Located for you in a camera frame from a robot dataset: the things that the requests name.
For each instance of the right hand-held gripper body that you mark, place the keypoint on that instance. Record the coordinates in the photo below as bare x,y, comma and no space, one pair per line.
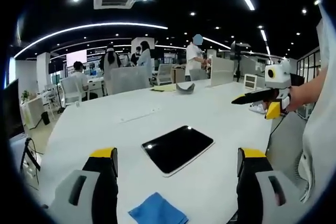
277,77

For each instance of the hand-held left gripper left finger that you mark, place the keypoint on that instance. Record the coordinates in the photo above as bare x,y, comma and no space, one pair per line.
90,182

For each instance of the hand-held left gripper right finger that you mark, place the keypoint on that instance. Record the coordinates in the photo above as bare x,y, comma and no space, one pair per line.
258,182

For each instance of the blue cleaning cloth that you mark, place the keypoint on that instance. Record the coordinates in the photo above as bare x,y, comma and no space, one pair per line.
157,211

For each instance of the rectangular white-framed mirror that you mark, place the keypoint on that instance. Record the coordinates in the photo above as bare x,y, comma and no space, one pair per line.
177,148

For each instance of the person's right hand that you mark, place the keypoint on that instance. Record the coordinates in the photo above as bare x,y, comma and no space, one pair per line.
296,99

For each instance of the small white object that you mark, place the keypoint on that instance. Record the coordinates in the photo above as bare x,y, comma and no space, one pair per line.
257,108

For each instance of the white slatted box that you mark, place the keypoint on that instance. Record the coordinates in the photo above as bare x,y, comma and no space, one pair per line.
250,81

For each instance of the grey mesh office chair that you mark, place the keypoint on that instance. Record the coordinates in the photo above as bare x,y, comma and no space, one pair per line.
287,145

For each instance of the grey desk divider panel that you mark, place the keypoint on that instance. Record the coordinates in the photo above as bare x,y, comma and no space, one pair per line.
221,72

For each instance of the black tripod stand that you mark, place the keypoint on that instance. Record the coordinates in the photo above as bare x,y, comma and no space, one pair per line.
238,58

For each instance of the person's white shirt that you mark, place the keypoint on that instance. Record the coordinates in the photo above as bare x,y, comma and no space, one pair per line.
323,129

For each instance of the grey curved object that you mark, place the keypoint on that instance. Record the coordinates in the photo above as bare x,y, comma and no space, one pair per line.
185,89

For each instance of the cardboard box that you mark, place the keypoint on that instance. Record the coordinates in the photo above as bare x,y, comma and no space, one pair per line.
179,75

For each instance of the black waste bin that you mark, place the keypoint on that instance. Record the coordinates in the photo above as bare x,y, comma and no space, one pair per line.
45,118

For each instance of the yellow paper pad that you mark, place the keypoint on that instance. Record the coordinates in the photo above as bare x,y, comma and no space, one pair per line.
164,88

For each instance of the white mesh office chair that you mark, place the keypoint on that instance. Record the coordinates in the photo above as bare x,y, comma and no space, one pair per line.
164,73

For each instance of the black monitor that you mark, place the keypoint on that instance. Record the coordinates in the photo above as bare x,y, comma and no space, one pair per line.
11,108

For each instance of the small green plant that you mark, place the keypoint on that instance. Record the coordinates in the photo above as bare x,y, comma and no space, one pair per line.
25,95

